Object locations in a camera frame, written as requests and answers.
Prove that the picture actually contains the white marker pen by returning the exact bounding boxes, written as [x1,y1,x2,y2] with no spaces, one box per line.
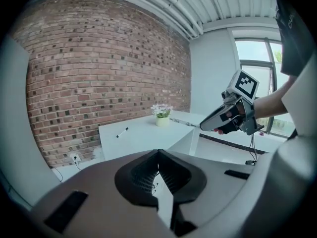
[116,126,130,139]

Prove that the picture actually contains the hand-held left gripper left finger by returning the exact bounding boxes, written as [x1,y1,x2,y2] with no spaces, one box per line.
[32,149,172,238]

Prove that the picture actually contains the silver pen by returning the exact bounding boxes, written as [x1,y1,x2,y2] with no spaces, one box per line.
[170,118,202,128]

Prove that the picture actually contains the pink flowers in pale pot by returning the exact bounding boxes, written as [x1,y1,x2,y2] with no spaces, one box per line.
[150,103,173,127]

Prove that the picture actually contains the white ceiling pipe bundle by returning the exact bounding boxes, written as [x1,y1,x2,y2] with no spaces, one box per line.
[118,0,207,38]

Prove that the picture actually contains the white desk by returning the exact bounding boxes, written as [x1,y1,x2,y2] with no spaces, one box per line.
[98,110,211,162]

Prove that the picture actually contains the person's black shirt torso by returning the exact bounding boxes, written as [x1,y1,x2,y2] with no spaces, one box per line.
[273,0,317,77]

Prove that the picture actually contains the black framed window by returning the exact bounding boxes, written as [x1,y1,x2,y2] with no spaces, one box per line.
[234,37,298,137]

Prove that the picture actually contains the person's right forearm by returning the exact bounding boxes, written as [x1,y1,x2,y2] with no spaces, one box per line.
[254,79,297,120]

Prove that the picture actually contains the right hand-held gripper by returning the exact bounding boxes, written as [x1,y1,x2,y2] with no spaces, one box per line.
[200,69,265,135]

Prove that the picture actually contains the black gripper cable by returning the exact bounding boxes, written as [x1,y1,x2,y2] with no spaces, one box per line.
[245,132,259,165]

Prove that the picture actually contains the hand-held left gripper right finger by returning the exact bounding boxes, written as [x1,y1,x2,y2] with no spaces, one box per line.
[158,149,256,236]

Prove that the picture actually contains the person's right hand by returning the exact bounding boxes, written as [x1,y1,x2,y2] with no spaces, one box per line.
[214,108,241,135]

